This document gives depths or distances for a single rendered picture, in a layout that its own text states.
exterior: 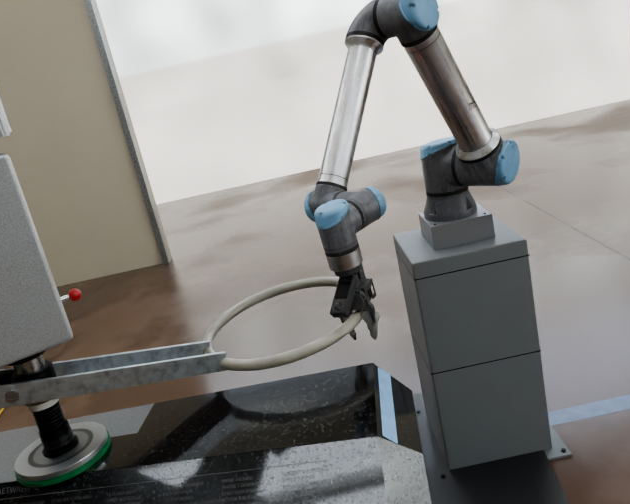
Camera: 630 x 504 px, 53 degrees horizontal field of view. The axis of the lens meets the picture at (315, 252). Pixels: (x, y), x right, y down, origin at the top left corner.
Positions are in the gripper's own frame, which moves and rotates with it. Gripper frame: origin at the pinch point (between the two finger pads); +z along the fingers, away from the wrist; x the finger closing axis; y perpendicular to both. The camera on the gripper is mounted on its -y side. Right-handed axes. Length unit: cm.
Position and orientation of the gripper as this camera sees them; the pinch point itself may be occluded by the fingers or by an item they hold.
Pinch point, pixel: (363, 336)
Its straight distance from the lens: 170.5
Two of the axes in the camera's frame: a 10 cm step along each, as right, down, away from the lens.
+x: -8.6, 0.9, 5.0
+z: 2.8, 9.1, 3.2
